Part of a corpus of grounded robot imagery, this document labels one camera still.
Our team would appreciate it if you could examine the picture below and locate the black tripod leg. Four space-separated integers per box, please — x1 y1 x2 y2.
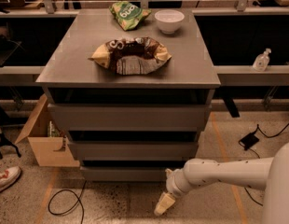
0 127 21 159

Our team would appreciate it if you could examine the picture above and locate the cardboard box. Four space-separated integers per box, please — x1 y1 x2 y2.
15 94 79 167

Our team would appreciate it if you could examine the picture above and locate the white red sneaker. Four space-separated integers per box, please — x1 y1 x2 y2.
0 166 21 192

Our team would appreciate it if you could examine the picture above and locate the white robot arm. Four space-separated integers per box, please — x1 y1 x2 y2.
154 142 289 224

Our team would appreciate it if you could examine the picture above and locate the black adapter cable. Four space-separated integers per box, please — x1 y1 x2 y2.
236 119 289 207

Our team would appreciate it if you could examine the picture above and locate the green snack bag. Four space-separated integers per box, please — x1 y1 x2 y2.
109 1 151 31

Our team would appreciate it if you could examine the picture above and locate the black floor cable left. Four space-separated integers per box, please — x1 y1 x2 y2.
47 180 88 224

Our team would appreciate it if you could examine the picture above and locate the white bowl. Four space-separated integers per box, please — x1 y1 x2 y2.
155 9 185 34

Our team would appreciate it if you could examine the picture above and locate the brown crumpled chip bag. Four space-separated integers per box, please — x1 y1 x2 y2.
89 36 172 76

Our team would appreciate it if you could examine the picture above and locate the grey drawer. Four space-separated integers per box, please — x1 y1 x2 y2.
48 104 211 132
80 166 166 182
68 141 198 161

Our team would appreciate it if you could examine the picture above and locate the black power adapter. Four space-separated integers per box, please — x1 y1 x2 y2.
240 133 259 150

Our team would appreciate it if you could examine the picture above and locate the grey bottom drawer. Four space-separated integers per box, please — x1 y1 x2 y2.
80 166 166 182

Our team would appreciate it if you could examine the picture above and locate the grey drawer cabinet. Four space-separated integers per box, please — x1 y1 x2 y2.
37 9 220 169

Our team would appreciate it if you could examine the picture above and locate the clear sanitizer pump bottle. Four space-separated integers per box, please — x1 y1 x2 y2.
253 48 271 72

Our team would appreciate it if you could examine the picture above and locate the grey middle drawer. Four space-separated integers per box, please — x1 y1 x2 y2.
68 141 198 161

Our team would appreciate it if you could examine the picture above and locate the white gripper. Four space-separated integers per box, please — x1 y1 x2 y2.
154 168 194 216

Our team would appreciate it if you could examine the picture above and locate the grey top drawer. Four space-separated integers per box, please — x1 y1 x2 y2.
48 104 211 132

